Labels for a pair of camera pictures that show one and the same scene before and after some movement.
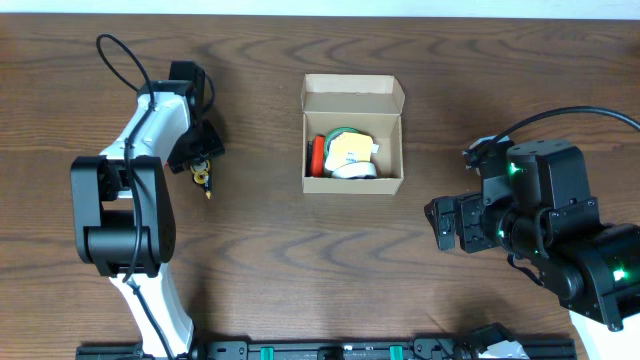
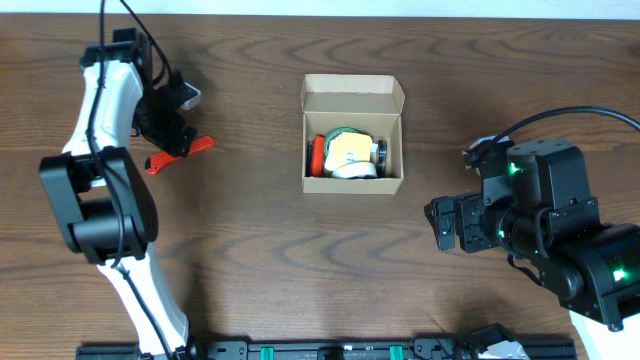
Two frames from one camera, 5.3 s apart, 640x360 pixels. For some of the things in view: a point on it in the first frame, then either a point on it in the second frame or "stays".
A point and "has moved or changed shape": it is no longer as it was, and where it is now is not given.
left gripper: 201,148 -> 176,140
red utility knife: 309,158 has moved or changed shape
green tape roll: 333,135 stays
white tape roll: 359,170 stays
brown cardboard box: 373,104 stays
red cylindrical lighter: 318,156 stays
